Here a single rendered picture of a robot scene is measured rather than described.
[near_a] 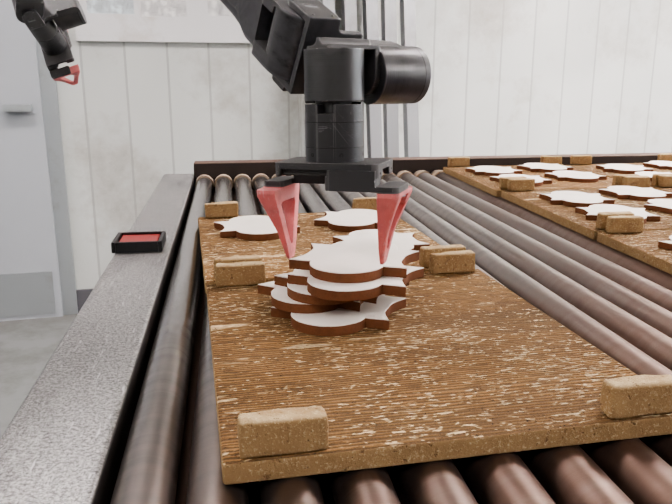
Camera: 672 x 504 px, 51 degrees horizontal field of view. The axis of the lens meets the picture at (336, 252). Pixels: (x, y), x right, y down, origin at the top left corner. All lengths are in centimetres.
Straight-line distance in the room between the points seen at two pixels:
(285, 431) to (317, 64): 34
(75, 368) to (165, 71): 300
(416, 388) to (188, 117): 315
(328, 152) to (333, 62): 8
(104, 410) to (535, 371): 36
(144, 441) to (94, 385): 13
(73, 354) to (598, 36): 397
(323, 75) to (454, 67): 335
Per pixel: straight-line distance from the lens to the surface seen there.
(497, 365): 63
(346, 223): 113
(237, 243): 105
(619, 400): 55
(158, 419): 58
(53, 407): 63
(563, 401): 58
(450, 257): 89
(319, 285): 68
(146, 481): 50
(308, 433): 48
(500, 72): 411
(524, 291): 92
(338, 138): 65
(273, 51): 72
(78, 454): 56
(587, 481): 51
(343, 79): 65
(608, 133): 451
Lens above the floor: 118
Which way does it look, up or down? 14 degrees down
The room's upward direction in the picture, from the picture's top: straight up
